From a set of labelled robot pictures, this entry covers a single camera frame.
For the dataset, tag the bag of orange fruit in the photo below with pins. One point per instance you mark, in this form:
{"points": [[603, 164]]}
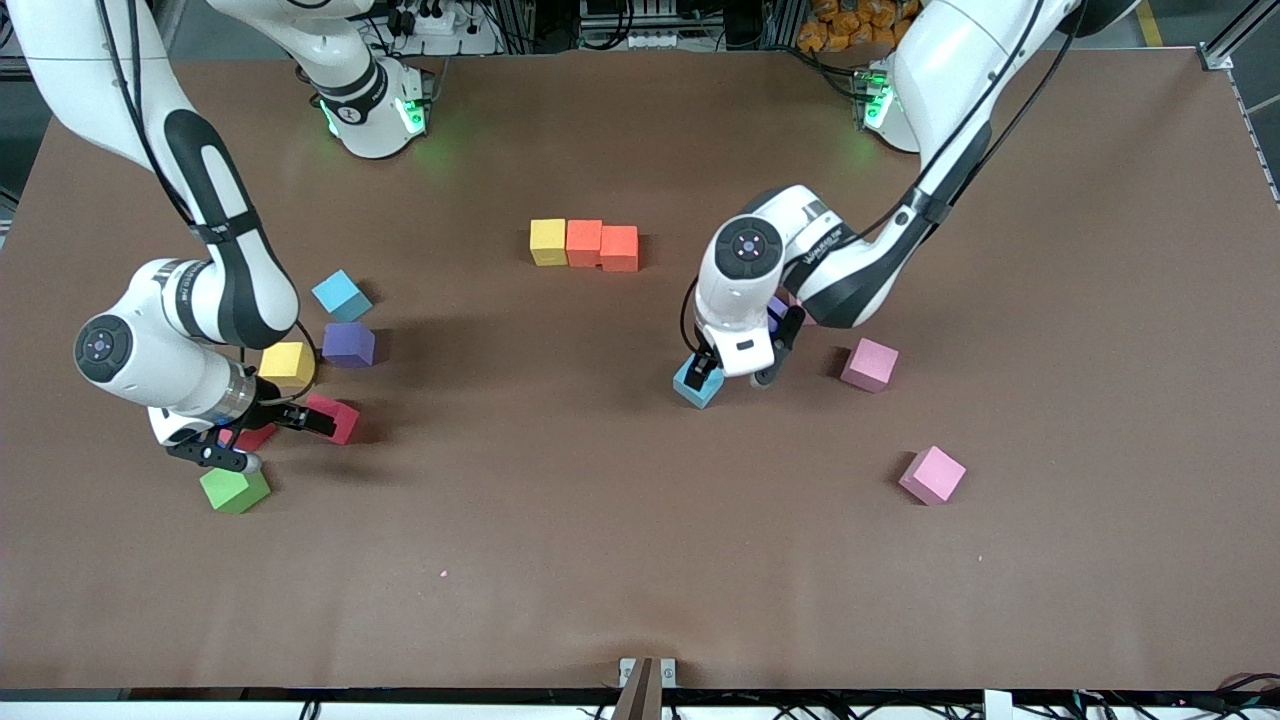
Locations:
{"points": [[850, 22]]}

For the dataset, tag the cyan foam cube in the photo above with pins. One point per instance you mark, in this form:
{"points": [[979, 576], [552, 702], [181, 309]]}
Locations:
{"points": [[340, 295], [695, 394]]}

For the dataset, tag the aluminium frame rail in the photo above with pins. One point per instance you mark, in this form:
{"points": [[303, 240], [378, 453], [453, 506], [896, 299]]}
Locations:
{"points": [[1250, 120]]}

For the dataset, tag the yellow foam cube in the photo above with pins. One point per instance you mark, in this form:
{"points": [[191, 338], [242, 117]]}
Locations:
{"points": [[288, 362], [548, 241]]}

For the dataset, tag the metal table edge bracket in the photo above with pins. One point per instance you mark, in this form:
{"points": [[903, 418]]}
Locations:
{"points": [[625, 668]]}

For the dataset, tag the purple foam cube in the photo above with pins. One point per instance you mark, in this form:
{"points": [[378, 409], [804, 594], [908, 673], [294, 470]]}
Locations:
{"points": [[347, 343], [778, 308]]}

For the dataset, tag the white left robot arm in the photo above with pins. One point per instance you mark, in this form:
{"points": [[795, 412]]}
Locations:
{"points": [[950, 60]]}

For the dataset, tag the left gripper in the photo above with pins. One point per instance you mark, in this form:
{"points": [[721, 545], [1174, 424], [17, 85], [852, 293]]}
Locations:
{"points": [[707, 366]]}

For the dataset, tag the green foam cube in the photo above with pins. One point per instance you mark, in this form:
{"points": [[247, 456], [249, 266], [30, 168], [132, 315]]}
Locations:
{"points": [[235, 492]]}

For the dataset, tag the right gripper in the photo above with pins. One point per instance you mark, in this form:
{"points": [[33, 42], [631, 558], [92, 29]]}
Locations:
{"points": [[272, 412]]}

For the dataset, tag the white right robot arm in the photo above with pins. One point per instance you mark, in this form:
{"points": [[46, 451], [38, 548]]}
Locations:
{"points": [[90, 60]]}

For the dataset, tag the pink foam cube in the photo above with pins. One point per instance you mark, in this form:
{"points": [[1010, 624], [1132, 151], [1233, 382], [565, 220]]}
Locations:
{"points": [[868, 363], [931, 474]]}

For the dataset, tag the orange foam cube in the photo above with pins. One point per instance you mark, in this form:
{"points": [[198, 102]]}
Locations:
{"points": [[584, 242], [620, 248]]}

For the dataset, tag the white power strip with plugs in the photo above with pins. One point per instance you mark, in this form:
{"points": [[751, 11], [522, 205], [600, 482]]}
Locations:
{"points": [[430, 22]]}

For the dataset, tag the brown tapered post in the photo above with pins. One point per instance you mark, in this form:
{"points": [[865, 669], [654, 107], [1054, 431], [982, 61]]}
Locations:
{"points": [[638, 695]]}

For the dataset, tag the red foam cube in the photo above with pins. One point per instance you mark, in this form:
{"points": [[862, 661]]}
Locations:
{"points": [[258, 438], [348, 428]]}

